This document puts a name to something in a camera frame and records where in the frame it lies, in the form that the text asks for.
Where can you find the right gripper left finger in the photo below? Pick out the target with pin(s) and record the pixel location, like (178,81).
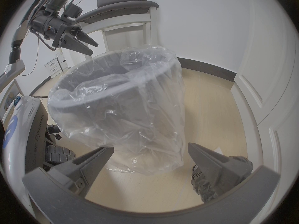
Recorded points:
(93,164)

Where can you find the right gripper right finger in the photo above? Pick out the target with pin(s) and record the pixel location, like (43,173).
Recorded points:
(217,171)

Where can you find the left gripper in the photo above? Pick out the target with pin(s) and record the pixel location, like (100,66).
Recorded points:
(50,27)

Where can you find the white printed paper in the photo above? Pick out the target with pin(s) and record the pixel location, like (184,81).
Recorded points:
(218,150)

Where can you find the black plastic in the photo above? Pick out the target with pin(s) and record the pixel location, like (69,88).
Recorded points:
(203,188)

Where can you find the clear plastic bag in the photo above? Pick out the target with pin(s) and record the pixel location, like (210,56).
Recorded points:
(163,136)

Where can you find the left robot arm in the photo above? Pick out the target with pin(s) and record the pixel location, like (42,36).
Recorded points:
(16,34)

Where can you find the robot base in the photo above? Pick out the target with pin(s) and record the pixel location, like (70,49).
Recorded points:
(25,129)

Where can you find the white trash bin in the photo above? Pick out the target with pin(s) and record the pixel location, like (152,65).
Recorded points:
(112,106)

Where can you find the white chest of drawers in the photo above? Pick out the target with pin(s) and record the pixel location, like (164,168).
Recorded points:
(56,64)

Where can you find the white wardrobe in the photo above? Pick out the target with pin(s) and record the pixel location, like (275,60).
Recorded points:
(268,90)

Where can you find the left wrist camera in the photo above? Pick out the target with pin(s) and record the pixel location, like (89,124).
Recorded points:
(73,9)

